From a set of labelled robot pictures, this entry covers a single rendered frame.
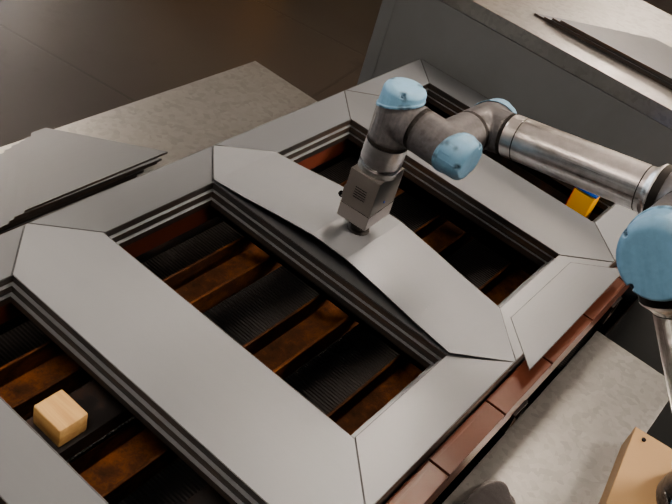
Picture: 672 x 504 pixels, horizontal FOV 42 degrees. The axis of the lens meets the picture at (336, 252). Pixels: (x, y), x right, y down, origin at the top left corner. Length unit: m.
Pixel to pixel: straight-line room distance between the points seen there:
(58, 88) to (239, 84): 1.40
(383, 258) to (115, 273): 0.47
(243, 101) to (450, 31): 0.58
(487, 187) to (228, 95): 0.68
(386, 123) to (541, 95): 0.88
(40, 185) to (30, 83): 1.83
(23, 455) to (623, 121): 1.55
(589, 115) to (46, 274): 1.35
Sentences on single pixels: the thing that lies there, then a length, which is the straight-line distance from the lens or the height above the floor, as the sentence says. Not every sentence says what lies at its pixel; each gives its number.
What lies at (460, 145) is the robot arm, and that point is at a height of 1.18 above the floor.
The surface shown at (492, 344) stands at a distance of 1.55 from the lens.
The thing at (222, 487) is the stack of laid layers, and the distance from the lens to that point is 1.25.
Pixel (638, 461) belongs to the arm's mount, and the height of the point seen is 0.74.
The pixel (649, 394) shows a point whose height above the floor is 0.68.
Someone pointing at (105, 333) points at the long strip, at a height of 0.86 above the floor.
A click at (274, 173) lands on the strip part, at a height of 0.87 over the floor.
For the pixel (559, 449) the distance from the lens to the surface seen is 1.70.
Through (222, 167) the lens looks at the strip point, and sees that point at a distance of 1.73.
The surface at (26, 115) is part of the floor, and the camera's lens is 3.36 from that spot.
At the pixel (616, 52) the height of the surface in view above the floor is 1.07.
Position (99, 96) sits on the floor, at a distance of 3.51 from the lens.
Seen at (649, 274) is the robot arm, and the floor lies 1.20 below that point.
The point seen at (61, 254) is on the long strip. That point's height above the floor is 0.86.
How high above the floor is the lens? 1.85
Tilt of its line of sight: 38 degrees down
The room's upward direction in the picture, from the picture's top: 18 degrees clockwise
